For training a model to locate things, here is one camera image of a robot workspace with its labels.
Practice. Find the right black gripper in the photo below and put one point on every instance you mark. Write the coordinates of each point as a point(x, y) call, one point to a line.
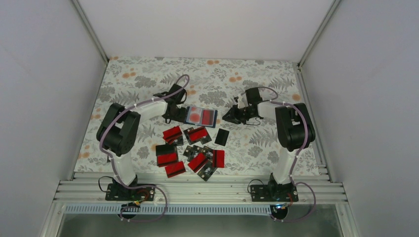
point(233, 117)

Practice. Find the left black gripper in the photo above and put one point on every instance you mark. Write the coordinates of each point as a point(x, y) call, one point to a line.
point(181, 117)

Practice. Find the white card with red circle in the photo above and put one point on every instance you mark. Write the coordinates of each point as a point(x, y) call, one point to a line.
point(194, 115)

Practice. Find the black card apart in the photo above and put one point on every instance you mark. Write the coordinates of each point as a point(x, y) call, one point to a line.
point(222, 137)

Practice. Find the blue leather card holder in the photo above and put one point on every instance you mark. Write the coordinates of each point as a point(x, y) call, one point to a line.
point(215, 118)

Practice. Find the red card pile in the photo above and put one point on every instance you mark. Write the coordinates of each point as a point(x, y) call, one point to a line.
point(197, 162)

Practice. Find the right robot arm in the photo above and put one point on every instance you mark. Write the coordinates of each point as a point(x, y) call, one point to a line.
point(294, 129)

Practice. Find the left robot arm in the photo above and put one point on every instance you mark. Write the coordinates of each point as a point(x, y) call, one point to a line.
point(118, 131)

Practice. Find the black card left pile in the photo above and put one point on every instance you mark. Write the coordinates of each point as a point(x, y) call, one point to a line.
point(165, 149)

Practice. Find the black logo chip card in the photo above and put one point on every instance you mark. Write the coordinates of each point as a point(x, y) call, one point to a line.
point(192, 152)

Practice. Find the red card bottom edge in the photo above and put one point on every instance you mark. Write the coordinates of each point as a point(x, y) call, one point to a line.
point(175, 169)

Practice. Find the black membership card 833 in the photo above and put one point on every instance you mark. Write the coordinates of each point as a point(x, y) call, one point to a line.
point(207, 171)

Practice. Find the floral table mat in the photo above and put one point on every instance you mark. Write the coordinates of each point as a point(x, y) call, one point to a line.
point(251, 149)

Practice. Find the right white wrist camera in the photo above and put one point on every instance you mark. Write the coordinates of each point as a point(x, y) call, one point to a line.
point(240, 101)

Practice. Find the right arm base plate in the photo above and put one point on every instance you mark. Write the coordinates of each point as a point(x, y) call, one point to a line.
point(277, 193)

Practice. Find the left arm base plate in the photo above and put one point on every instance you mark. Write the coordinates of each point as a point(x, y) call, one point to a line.
point(116, 192)

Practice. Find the aluminium frame rail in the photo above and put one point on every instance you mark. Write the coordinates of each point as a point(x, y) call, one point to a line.
point(201, 192)

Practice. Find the white slotted cable duct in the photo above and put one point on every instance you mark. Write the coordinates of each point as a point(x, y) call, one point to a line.
point(171, 209)

